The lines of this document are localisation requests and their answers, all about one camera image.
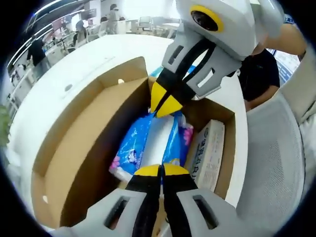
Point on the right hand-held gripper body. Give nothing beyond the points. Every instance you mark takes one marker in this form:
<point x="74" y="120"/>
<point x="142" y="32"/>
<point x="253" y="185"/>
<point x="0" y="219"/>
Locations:
<point x="234" y="29"/>

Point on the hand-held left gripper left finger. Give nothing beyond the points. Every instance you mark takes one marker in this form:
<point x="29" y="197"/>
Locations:
<point x="118" y="209"/>

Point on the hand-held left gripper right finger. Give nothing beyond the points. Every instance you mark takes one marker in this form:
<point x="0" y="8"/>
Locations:
<point x="187" y="202"/>

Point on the small white carton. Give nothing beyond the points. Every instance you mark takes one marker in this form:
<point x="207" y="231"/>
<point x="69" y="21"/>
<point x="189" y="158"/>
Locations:
<point x="209" y="153"/>

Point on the blue flowered soft tissue pack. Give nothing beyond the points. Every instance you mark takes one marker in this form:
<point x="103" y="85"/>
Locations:
<point x="133" y="143"/>

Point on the brown cardboard shoe box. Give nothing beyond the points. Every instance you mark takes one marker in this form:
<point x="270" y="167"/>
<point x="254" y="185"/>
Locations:
<point x="86" y="128"/>

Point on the grey mesh office chair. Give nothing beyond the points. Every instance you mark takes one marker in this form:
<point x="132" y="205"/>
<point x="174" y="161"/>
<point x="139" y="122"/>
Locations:
<point x="271" y="160"/>

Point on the green potted plant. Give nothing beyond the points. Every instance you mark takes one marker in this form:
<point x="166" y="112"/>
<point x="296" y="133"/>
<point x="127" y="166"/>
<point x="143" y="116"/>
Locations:
<point x="4" y="126"/>

